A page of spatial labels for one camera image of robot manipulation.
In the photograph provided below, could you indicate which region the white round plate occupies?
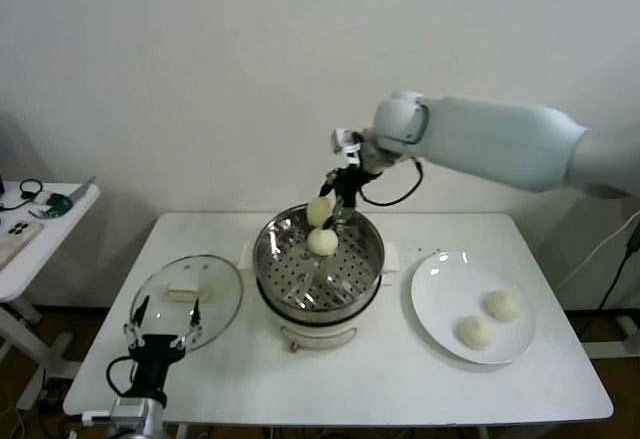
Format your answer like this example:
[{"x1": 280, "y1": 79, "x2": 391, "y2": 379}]
[{"x1": 410, "y1": 250, "x2": 537, "y2": 365}]

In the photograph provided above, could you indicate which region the white side table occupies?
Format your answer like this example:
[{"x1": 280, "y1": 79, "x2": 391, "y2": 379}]
[{"x1": 0, "y1": 181, "x2": 101, "y2": 413}]

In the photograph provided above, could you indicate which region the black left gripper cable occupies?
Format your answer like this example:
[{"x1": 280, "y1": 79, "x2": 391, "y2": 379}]
[{"x1": 105, "y1": 356, "x2": 139, "y2": 395}]

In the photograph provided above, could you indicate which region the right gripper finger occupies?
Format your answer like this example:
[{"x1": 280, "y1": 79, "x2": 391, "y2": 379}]
[
  {"x1": 318, "y1": 169, "x2": 341, "y2": 199},
  {"x1": 324, "y1": 197, "x2": 357, "y2": 231}
]

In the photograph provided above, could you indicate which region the stainless steel steamer basket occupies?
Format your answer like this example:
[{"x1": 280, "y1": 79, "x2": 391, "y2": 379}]
[{"x1": 252, "y1": 202, "x2": 387, "y2": 313}]

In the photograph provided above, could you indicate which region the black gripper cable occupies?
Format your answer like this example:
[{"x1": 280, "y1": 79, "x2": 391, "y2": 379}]
[
  {"x1": 357, "y1": 156, "x2": 425, "y2": 208},
  {"x1": 105, "y1": 356, "x2": 139, "y2": 395}
]

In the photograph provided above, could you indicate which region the white electric cooker base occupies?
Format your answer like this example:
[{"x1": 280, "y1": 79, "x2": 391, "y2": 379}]
[{"x1": 239, "y1": 238, "x2": 402, "y2": 355}]

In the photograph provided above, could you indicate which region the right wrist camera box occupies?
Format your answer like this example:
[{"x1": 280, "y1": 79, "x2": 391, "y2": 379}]
[{"x1": 331, "y1": 127, "x2": 364, "y2": 156}]

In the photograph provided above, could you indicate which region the white desk foot frame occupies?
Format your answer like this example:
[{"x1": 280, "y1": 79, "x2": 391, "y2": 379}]
[{"x1": 582, "y1": 314, "x2": 640, "y2": 360}]

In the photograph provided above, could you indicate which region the beige phone with camera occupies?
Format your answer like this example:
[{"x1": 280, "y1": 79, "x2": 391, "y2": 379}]
[{"x1": 0, "y1": 221, "x2": 45, "y2": 270}]

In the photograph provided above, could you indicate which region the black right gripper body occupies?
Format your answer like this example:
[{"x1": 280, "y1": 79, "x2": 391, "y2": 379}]
[{"x1": 332, "y1": 166, "x2": 374, "y2": 210}]

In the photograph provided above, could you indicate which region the white power cable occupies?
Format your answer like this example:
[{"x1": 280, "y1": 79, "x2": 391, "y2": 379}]
[{"x1": 567, "y1": 208, "x2": 640, "y2": 290}]

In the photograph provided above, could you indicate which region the black power cable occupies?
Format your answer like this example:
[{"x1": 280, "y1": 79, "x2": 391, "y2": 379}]
[{"x1": 597, "y1": 218, "x2": 640, "y2": 310}]

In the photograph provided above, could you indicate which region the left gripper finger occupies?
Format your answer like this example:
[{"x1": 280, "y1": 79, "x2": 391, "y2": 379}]
[
  {"x1": 123, "y1": 294, "x2": 151, "y2": 350},
  {"x1": 169, "y1": 298, "x2": 204, "y2": 355}
]

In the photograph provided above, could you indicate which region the black floor power strip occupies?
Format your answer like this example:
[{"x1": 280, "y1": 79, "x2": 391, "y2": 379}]
[{"x1": 37, "y1": 381, "x2": 71, "y2": 415}]

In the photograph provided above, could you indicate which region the glass lid with white handle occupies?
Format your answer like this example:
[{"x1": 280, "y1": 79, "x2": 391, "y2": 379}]
[{"x1": 130, "y1": 254, "x2": 245, "y2": 355}]

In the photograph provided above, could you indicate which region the black cable loop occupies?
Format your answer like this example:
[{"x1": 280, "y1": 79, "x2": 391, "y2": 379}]
[{"x1": 0, "y1": 179, "x2": 45, "y2": 212}]

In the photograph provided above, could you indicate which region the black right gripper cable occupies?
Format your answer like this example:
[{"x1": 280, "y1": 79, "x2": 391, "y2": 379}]
[{"x1": 357, "y1": 156, "x2": 425, "y2": 208}]

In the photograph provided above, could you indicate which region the white steamed baozi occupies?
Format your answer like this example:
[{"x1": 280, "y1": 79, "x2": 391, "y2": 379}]
[
  {"x1": 307, "y1": 227, "x2": 340, "y2": 256},
  {"x1": 482, "y1": 289, "x2": 524, "y2": 324},
  {"x1": 305, "y1": 196, "x2": 336, "y2": 228},
  {"x1": 453, "y1": 315, "x2": 496, "y2": 350}
]

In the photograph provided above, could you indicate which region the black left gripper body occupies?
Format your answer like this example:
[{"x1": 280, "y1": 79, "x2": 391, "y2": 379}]
[{"x1": 127, "y1": 333, "x2": 187, "y2": 395}]

